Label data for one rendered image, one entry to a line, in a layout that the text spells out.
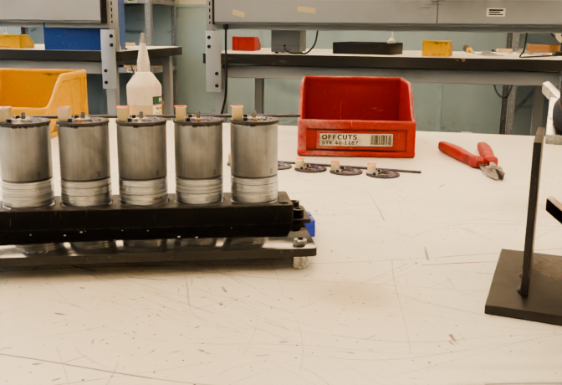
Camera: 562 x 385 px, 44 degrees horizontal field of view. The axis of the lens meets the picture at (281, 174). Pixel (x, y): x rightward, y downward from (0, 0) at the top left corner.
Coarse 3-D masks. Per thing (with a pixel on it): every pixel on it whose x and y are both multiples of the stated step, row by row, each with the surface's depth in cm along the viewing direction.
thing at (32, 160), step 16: (0, 128) 32; (16, 128) 32; (32, 128) 32; (48, 128) 33; (0, 144) 33; (16, 144) 32; (32, 144) 33; (48, 144) 33; (0, 160) 33; (16, 160) 33; (32, 160) 33; (48, 160) 33; (16, 176) 33; (32, 176) 33; (48, 176) 34; (16, 192) 33; (32, 192) 33; (48, 192) 34; (16, 208) 33; (32, 208) 33
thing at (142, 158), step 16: (128, 128) 33; (144, 128) 33; (160, 128) 34; (128, 144) 33; (144, 144) 33; (160, 144) 34; (128, 160) 33; (144, 160) 33; (160, 160) 34; (128, 176) 34; (144, 176) 33; (160, 176) 34; (128, 192) 34; (144, 192) 34; (160, 192) 34
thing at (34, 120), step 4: (16, 116) 34; (20, 116) 34; (8, 120) 33; (12, 120) 33; (28, 120) 33; (32, 120) 34; (36, 120) 34; (40, 120) 33; (44, 120) 34; (48, 120) 34; (0, 124) 32; (4, 124) 32; (8, 124) 32; (12, 124) 32; (16, 124) 32; (20, 124) 32; (24, 124) 32; (28, 124) 32; (32, 124) 32; (36, 124) 33; (40, 124) 33; (44, 124) 33
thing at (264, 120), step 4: (244, 116) 35; (248, 116) 36; (260, 116) 36; (264, 116) 36; (268, 116) 36; (232, 120) 34; (236, 120) 34; (240, 120) 34; (244, 120) 34; (248, 120) 34; (252, 120) 34; (260, 120) 34; (264, 120) 34; (268, 120) 34; (272, 120) 34; (276, 120) 34; (244, 124) 34; (248, 124) 34; (252, 124) 34; (256, 124) 34; (260, 124) 34; (264, 124) 34
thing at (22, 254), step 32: (288, 224) 34; (0, 256) 29; (32, 256) 29; (64, 256) 30; (96, 256) 30; (128, 256) 30; (160, 256) 30; (192, 256) 30; (224, 256) 30; (256, 256) 31; (288, 256) 31
